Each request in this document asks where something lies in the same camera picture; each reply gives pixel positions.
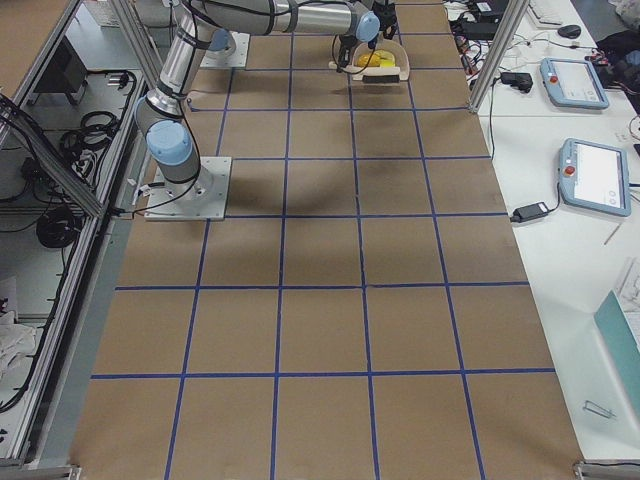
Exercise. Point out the aluminium frame post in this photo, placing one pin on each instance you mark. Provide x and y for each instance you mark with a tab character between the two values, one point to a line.
505	32

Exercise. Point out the black power adapter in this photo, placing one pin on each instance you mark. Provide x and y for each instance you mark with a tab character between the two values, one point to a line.
530	212

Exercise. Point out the teal folder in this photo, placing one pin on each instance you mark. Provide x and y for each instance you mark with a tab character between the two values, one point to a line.
622	343

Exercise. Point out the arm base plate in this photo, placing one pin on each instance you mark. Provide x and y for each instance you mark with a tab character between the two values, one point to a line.
206	199
227	50

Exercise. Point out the beige dustpan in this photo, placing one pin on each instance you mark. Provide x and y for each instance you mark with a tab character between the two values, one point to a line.
389	45

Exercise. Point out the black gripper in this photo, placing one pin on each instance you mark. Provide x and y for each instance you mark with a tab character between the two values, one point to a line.
384	12

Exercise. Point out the near teach pendant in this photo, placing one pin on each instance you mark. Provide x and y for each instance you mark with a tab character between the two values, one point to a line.
595	177

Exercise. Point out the yellow sponge wedge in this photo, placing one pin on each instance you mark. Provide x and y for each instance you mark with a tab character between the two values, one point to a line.
385	59

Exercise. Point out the white hand brush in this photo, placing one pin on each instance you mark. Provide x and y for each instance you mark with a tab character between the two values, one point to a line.
373	75

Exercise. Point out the teach pendant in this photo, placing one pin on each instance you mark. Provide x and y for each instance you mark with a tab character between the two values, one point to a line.
595	177
573	84

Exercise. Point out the brown potato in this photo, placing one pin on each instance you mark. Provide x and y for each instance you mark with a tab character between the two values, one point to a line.
369	59

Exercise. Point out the black computer mouse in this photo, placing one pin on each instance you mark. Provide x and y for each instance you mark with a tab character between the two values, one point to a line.
569	31

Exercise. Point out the far teach pendant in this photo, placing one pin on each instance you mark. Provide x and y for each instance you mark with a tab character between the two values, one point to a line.
573	84

